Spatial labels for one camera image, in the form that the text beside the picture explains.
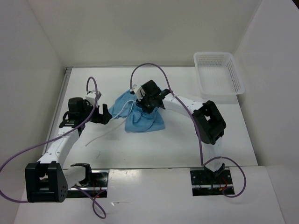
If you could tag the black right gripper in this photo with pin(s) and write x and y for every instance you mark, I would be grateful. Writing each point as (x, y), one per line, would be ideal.
(147, 110)

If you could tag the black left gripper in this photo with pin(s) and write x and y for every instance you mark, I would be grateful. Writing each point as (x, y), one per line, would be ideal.
(103, 118)

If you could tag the light blue shorts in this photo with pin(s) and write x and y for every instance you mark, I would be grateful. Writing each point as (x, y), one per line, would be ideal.
(137, 121)

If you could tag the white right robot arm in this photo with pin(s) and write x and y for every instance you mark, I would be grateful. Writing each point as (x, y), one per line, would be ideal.
(207, 119)

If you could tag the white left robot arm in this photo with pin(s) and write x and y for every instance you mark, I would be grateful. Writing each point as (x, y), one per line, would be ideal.
(46, 180)

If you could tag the white plastic basket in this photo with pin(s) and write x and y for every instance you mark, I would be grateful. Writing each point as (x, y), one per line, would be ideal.
(219, 77)

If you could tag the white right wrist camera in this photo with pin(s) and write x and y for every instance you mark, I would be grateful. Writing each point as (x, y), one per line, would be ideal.
(137, 91)

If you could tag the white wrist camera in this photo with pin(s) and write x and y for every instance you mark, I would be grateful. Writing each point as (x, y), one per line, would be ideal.
(93, 96)
(137, 91)

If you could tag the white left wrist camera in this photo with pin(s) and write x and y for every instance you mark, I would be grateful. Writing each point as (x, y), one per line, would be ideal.
(93, 96)

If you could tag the aluminium table edge rail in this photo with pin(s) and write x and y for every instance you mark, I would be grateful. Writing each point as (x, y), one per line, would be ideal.
(59, 104)

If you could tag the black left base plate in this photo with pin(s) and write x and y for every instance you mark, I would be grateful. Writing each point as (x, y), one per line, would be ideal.
(97, 187)

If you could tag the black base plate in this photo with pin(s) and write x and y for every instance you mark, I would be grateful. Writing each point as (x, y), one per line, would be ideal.
(97, 187)
(202, 186)

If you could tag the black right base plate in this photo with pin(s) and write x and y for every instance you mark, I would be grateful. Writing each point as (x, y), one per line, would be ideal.
(202, 186)

